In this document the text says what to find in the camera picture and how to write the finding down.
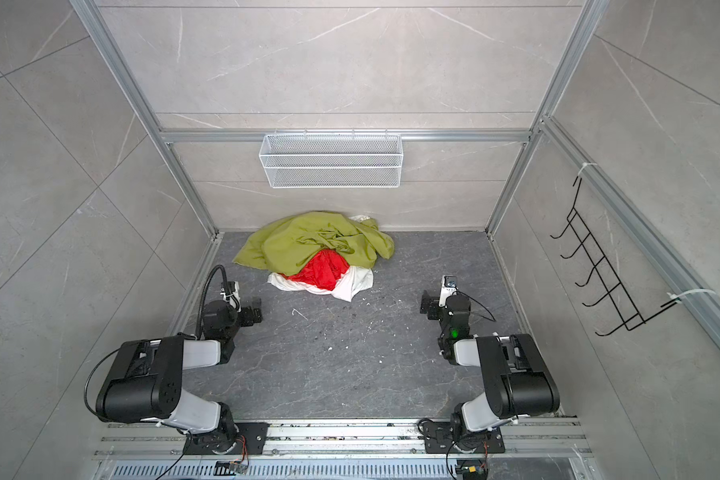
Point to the black wire hook rack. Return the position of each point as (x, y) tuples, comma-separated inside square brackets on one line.
[(603, 273)]

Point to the green cloth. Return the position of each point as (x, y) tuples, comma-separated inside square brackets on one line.
[(286, 246)]

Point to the red cloth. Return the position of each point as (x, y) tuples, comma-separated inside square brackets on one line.
[(324, 270)]

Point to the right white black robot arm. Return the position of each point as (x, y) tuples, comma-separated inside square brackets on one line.
[(516, 380)]

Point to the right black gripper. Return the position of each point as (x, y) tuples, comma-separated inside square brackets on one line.
[(433, 303)]

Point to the white wire mesh basket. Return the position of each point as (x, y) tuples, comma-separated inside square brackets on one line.
[(332, 160)]

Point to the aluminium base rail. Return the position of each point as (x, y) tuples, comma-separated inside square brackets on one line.
[(536, 448)]

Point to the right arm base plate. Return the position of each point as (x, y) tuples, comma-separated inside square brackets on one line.
[(442, 438)]

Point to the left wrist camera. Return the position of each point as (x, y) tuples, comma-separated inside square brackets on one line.
[(230, 294)]

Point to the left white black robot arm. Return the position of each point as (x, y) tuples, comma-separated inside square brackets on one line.
[(144, 384)]

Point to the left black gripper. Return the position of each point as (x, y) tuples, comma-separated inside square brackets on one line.
[(249, 320)]

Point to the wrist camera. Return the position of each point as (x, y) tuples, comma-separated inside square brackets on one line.
[(230, 294), (448, 288)]

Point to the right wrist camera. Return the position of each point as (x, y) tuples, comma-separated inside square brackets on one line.
[(448, 288)]

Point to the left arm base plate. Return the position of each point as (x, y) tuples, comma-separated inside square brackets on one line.
[(249, 437)]

